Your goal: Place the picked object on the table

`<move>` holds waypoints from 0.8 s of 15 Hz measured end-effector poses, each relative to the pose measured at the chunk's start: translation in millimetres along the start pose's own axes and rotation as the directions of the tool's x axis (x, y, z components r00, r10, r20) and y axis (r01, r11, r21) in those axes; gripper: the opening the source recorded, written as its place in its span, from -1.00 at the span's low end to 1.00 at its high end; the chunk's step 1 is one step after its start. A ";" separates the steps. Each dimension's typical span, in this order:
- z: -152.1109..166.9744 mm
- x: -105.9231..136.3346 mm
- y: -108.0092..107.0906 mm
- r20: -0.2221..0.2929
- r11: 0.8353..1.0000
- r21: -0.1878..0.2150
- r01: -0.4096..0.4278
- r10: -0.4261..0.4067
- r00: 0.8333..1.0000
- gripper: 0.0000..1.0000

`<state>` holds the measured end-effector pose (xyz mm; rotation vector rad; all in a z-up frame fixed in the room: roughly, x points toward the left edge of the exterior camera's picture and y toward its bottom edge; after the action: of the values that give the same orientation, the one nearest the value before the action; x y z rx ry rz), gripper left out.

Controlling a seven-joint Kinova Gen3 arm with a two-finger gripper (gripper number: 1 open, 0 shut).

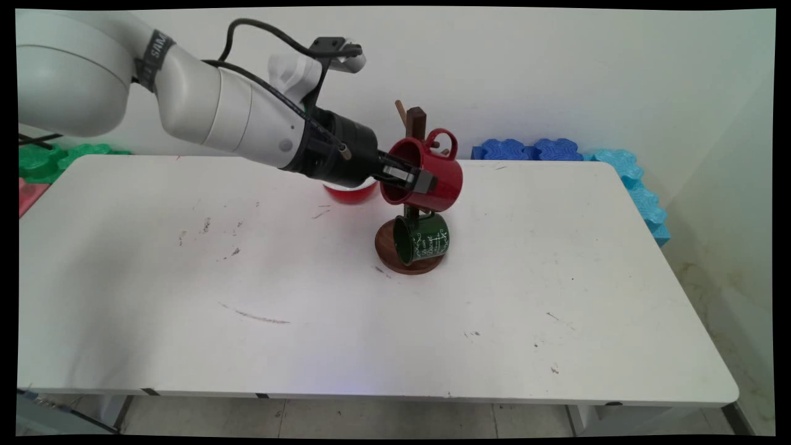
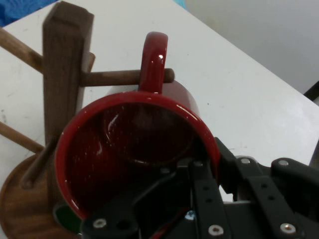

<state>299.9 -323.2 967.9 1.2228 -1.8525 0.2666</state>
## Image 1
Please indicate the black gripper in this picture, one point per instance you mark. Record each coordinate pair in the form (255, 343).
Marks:
(337, 151)

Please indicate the red enamel mug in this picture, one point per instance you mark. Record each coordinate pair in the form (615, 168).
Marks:
(442, 179)

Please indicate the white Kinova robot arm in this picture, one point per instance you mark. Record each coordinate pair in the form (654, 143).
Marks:
(185, 99)

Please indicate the red bowl white inside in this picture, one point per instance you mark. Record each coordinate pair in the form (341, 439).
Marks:
(352, 194)

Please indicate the green enamel mug white print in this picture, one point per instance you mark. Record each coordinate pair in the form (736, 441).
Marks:
(427, 238)

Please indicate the dark wooden mug tree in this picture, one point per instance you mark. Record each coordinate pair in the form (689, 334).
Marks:
(411, 262)

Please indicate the dark blue foam mat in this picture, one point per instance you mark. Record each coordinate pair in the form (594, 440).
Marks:
(525, 150)

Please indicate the light blue foam mat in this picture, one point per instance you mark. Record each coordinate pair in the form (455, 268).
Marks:
(642, 198)

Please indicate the green foam mat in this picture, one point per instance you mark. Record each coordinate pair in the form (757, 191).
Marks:
(43, 162)

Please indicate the red foam mat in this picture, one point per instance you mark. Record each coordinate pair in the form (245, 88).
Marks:
(29, 196)

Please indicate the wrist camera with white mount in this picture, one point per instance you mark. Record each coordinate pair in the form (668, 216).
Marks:
(303, 71)

